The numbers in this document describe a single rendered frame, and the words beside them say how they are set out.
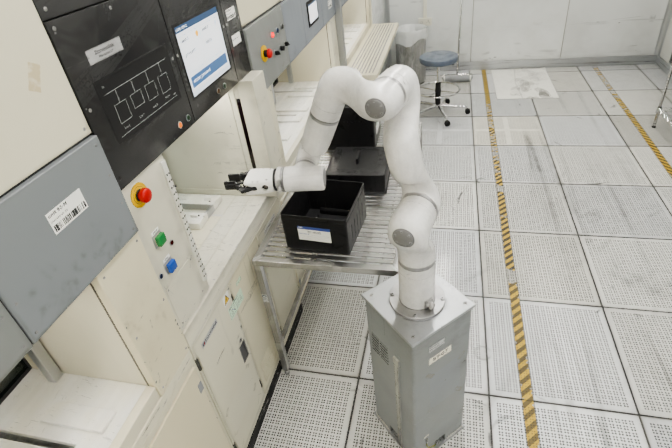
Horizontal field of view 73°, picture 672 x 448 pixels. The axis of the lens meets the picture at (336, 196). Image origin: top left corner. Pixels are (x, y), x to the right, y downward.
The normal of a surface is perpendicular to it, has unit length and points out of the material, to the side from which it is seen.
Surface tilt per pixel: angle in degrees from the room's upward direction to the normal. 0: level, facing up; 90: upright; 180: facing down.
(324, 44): 90
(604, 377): 0
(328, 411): 0
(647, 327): 0
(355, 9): 90
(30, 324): 90
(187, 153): 90
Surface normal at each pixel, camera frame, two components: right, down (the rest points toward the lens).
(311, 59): -0.22, 0.56
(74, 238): 0.97, 0.04
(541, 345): -0.11, -0.83
